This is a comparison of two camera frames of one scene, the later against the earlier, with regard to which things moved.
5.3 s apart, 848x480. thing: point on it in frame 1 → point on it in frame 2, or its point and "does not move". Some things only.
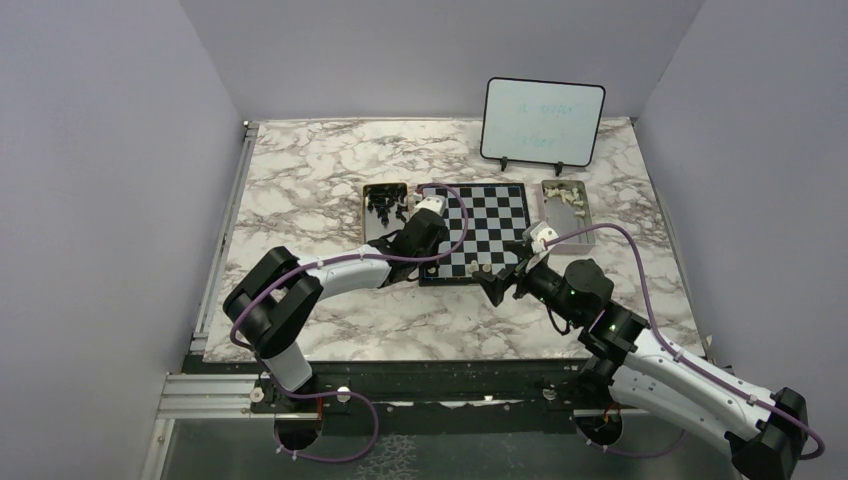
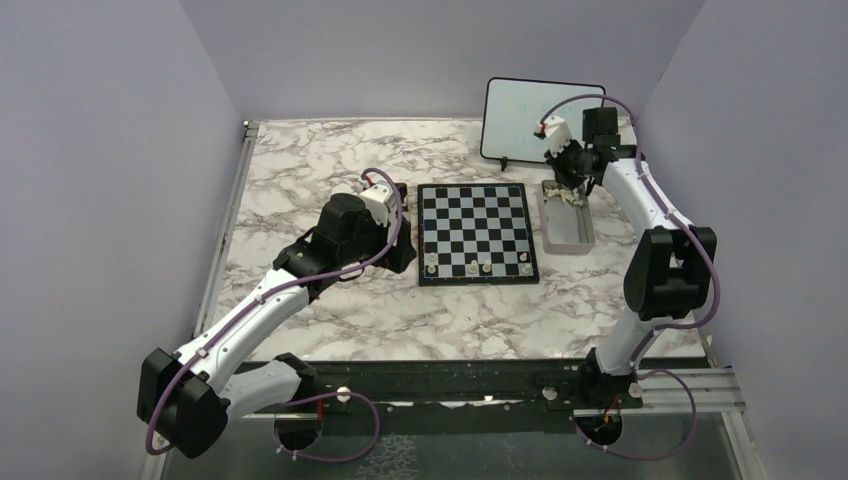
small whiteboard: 541,122 does not move
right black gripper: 495,284 → 555,164
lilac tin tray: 566,209 does not move
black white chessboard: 483,223 does not move
